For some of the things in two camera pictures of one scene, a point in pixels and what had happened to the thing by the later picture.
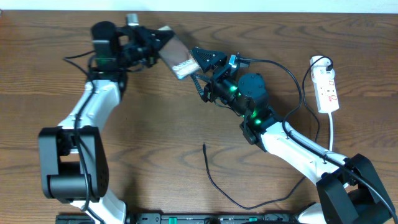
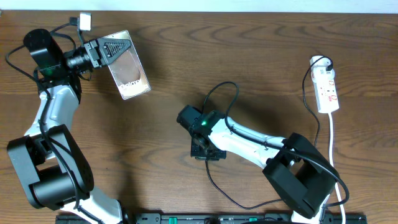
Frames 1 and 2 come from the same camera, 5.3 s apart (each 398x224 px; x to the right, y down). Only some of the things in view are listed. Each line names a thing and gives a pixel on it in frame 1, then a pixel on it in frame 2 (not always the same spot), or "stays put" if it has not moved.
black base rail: [186, 218] stays put
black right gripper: [219, 59] to [219, 155]
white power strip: [326, 91] stays put
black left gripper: [148, 38] to [97, 53]
